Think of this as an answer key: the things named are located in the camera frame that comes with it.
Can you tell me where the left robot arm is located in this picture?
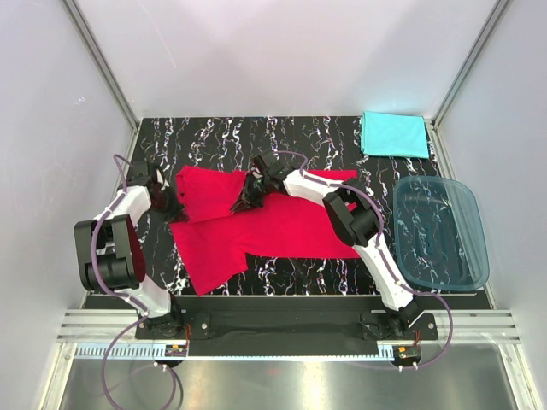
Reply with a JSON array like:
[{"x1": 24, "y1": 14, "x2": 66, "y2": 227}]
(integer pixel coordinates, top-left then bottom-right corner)
[{"x1": 74, "y1": 161, "x2": 188, "y2": 338}]

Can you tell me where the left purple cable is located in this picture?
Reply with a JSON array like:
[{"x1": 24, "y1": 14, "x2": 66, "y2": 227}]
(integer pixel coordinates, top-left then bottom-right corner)
[{"x1": 91, "y1": 154, "x2": 185, "y2": 406}]

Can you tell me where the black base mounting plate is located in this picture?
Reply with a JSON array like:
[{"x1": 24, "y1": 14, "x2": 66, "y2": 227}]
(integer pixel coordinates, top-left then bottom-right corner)
[{"x1": 134, "y1": 294, "x2": 441, "y2": 358}]

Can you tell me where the right aluminium frame post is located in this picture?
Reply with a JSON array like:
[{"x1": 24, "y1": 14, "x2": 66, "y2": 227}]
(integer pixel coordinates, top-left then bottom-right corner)
[{"x1": 430, "y1": 0, "x2": 514, "y2": 129}]

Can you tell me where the left aluminium frame post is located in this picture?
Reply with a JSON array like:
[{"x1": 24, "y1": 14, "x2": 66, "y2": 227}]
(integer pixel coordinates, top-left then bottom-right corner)
[{"x1": 61, "y1": 0, "x2": 140, "y2": 132}]

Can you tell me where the red t shirt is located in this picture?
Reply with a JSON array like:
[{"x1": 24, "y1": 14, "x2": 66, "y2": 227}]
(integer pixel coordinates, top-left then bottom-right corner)
[{"x1": 170, "y1": 166, "x2": 357, "y2": 296}]

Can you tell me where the aluminium frame post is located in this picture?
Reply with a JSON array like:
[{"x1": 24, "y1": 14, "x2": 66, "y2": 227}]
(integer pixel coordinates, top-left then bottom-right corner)
[
  {"x1": 430, "y1": 0, "x2": 514, "y2": 129},
  {"x1": 61, "y1": 0, "x2": 140, "y2": 132}
]

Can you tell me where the clear blue plastic bin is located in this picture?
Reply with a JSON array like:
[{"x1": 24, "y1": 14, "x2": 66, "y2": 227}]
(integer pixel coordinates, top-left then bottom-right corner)
[{"x1": 393, "y1": 175, "x2": 490, "y2": 292}]

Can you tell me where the folded cyan t shirt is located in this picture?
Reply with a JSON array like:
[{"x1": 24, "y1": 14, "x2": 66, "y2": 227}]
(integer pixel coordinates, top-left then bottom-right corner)
[{"x1": 361, "y1": 111, "x2": 430, "y2": 159}]

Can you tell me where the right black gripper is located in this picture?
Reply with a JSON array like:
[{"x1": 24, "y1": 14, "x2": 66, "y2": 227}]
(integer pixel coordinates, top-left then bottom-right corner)
[{"x1": 231, "y1": 173, "x2": 272, "y2": 215}]

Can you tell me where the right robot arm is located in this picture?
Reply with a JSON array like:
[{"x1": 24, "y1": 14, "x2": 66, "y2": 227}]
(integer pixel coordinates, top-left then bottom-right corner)
[{"x1": 231, "y1": 151, "x2": 424, "y2": 340}]

